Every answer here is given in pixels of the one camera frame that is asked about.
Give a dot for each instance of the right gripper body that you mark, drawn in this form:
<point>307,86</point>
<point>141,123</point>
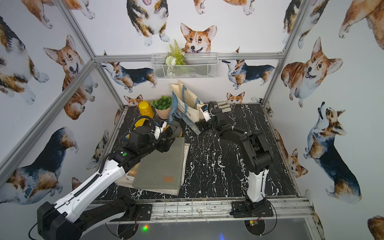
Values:
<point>207,125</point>

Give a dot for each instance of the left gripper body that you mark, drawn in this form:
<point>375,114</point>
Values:
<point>173,132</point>

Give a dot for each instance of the olive green canvas bag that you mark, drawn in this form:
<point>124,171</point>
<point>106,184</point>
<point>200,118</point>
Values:
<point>163,171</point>

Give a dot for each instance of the yellow-handled canvas bag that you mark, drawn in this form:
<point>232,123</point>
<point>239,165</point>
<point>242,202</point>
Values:
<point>132,172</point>

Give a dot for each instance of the white Monet canvas bag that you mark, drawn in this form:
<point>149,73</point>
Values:
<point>123,182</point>

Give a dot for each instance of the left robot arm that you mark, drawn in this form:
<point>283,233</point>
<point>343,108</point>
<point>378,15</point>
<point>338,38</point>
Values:
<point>69,219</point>

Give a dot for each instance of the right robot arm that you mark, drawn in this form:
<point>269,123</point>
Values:
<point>253,148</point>

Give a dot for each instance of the folded striped canvas bag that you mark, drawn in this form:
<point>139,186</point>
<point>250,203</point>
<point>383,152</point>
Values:
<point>224,106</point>

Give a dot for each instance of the pink flower pot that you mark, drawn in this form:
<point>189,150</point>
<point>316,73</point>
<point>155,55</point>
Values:
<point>163,114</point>

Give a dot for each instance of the green succulent plant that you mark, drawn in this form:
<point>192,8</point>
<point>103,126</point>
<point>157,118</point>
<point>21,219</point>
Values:
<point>163,103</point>

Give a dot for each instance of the artificial fern with flower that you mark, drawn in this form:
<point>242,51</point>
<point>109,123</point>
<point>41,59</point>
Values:
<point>175,57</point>

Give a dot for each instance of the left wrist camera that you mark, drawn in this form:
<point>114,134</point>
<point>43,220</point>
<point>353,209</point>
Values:
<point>160,125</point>

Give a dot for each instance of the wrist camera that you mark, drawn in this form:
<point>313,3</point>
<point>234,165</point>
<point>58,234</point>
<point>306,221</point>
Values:
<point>205,109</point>
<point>160,125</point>

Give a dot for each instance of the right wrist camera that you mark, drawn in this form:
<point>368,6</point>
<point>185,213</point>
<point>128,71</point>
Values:
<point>205,109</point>

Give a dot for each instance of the blue-handled canvas bag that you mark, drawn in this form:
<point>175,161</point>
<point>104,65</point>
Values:
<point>186,106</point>

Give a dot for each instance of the white wire wall basket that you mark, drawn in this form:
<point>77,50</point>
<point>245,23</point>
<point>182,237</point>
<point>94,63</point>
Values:
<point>193,66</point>

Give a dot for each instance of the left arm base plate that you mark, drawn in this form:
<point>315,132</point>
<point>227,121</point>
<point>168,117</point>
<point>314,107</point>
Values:
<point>140,212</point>

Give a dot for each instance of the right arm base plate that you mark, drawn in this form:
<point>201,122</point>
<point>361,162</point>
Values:
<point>248,209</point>

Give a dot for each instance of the aluminium front rail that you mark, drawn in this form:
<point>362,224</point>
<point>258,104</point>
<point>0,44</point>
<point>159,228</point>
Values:
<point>217,209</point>

